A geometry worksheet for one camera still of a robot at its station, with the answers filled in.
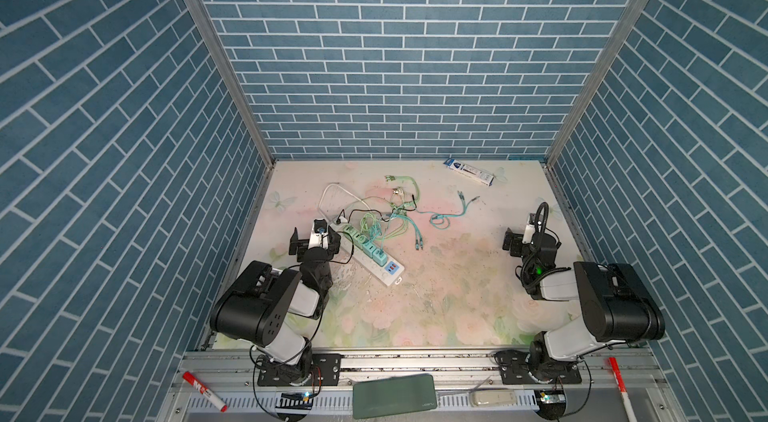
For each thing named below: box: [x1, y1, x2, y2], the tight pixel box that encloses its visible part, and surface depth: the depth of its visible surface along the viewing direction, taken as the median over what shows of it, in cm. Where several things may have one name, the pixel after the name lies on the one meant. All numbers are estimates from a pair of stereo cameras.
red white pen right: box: [608, 356, 637, 422], surface depth 72 cm
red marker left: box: [182, 371, 228, 412], surface depth 71 cm
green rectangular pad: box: [353, 374, 437, 419], surface depth 71 cm
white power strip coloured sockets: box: [330, 220, 405, 287], surface depth 91 cm
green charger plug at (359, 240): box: [353, 233, 369, 251], surface depth 91 cm
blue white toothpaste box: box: [443, 158, 495, 187], surface depth 118 cm
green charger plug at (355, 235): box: [343, 225, 361, 242], surface depth 93 cm
